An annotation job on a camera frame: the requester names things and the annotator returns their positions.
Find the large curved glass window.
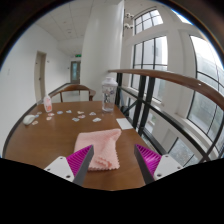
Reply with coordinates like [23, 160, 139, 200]
[185, 34, 224, 153]

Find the brown wooden chair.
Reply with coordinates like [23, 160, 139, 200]
[48, 83, 97, 103]

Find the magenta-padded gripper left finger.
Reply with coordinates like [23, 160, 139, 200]
[43, 144, 95, 187]

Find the wood-topped black metal railing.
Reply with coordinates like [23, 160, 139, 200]
[108, 68, 224, 168]

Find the grey double glass door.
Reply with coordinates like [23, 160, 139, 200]
[70, 60, 81, 84]

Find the small transom window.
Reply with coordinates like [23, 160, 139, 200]
[133, 8, 164, 36]

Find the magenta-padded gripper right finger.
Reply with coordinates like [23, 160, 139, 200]
[133, 143, 184, 185]

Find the white paper card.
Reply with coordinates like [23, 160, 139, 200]
[115, 117, 134, 131]

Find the tall black-framed window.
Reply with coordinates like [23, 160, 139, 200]
[131, 35, 169, 92]

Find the clear plastic shaker bottle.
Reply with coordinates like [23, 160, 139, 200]
[101, 76, 119, 113]

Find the pink towel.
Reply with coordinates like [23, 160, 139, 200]
[73, 128, 123, 172]

